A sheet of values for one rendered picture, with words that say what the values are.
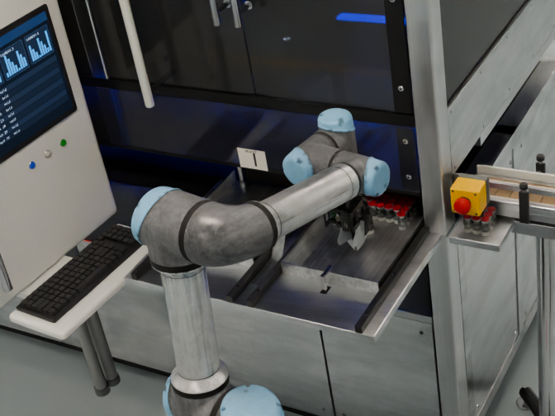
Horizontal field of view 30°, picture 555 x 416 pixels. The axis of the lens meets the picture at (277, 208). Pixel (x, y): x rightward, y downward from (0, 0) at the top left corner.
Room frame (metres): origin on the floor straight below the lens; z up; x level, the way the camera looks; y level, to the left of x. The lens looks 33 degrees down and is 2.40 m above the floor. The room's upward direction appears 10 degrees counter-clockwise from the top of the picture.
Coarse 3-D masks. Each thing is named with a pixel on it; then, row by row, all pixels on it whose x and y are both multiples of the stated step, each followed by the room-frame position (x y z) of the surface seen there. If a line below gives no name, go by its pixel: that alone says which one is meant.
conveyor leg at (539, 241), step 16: (544, 240) 2.07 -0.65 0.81; (544, 256) 2.07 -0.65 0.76; (544, 272) 2.07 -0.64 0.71; (544, 288) 2.07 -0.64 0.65; (544, 304) 2.07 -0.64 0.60; (544, 320) 2.07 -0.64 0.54; (544, 336) 2.07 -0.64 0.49; (544, 352) 2.07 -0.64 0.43; (544, 368) 2.07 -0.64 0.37; (544, 384) 2.07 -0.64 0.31; (544, 400) 2.07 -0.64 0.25
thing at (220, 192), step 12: (228, 180) 2.48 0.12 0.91; (216, 192) 2.42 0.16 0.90; (228, 192) 2.45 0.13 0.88; (240, 192) 2.44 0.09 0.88; (252, 192) 2.43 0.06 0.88; (264, 192) 2.41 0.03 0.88; (276, 192) 2.40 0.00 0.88; (228, 204) 2.39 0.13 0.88; (240, 204) 2.38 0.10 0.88; (240, 264) 2.11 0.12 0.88; (252, 264) 2.08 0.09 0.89
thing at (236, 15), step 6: (234, 0) 2.28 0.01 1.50; (234, 6) 2.28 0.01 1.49; (246, 6) 2.32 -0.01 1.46; (252, 6) 2.33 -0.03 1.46; (234, 12) 2.28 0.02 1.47; (240, 12) 2.29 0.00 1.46; (234, 18) 2.28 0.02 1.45; (240, 18) 2.28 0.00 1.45; (234, 24) 2.29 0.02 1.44; (240, 24) 2.28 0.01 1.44
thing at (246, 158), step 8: (240, 152) 2.39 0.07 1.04; (248, 152) 2.37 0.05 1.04; (256, 152) 2.36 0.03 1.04; (264, 152) 2.35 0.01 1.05; (240, 160) 2.39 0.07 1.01; (248, 160) 2.38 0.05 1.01; (256, 160) 2.36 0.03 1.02; (264, 160) 2.35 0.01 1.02; (256, 168) 2.36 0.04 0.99; (264, 168) 2.35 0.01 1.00
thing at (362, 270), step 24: (312, 240) 2.15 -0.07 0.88; (336, 240) 2.13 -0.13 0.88; (384, 240) 2.09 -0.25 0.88; (408, 240) 2.03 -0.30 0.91; (288, 264) 2.02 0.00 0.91; (312, 264) 2.05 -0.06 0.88; (336, 264) 2.03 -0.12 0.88; (360, 264) 2.01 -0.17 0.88; (384, 264) 2.00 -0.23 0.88; (360, 288) 1.92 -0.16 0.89
